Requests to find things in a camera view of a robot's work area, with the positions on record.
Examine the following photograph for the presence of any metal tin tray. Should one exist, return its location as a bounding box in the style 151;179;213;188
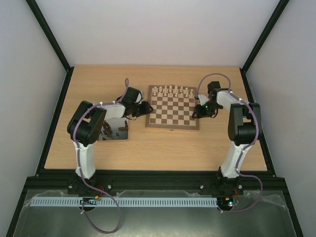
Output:
98;118;129;142

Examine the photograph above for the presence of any wooden chess board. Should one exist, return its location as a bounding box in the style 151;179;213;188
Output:
145;85;199;131

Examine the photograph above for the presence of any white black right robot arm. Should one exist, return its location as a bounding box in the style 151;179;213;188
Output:
192;81;262;194

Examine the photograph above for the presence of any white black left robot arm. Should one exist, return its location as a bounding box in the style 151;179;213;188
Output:
67;87;154;179

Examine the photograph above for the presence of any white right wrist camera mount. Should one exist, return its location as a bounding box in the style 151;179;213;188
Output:
196;94;209;106

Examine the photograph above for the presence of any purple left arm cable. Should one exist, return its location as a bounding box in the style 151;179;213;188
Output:
74;78;123;234

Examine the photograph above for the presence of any light blue slotted cable duct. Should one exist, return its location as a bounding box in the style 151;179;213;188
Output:
30;197;218;208

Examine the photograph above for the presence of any black aluminium frame rail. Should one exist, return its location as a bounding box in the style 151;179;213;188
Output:
23;169;288;196

